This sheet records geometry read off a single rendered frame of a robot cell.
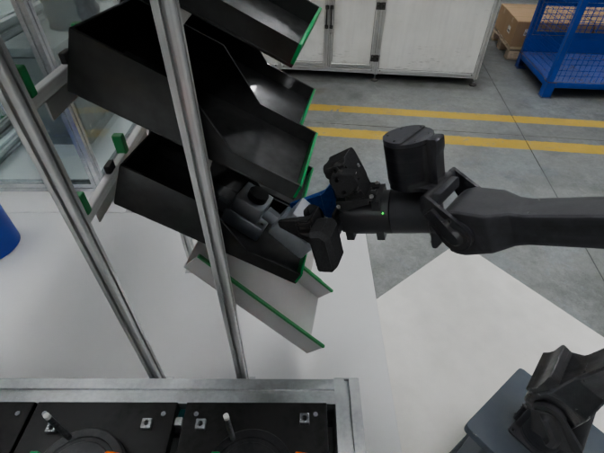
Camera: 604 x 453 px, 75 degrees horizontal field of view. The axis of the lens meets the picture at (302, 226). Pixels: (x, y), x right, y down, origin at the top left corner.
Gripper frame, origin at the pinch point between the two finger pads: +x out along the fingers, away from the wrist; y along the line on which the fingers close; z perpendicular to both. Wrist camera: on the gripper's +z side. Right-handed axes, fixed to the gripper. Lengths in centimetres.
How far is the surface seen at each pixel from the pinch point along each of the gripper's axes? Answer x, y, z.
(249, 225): 8.9, 1.7, -0.6
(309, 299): 9.1, -8.6, -25.7
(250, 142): 4.8, 0.7, 11.7
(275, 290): 12.5, -3.6, -18.9
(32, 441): 43, 30, -23
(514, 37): -59, -486, -80
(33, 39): 78, -35, 32
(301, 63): 145, -361, -41
